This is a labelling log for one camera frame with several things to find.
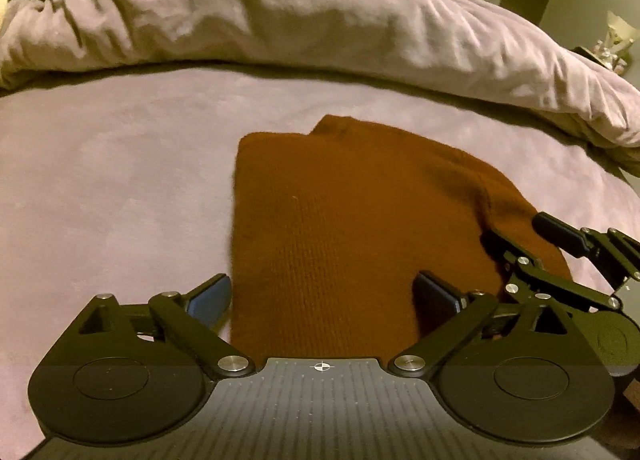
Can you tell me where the lilac duvet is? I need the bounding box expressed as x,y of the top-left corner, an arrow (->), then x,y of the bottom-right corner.
0,0 -> 640,151

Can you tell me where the rust brown knit sweater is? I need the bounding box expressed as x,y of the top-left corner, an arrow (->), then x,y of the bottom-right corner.
227,114 -> 573,358

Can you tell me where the lilac bed sheet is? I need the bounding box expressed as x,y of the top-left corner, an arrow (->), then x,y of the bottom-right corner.
0,62 -> 640,446

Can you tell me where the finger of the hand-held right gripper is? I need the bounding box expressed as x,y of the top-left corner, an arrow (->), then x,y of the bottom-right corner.
481,229 -> 624,312
532,212 -> 640,287

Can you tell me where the white table ornament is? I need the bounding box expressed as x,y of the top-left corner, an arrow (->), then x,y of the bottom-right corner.
591,10 -> 636,76

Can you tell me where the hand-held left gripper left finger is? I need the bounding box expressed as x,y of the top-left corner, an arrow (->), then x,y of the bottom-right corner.
80,274 -> 257,382

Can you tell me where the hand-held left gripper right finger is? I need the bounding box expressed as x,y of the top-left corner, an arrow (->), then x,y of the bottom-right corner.
390,270 -> 574,382

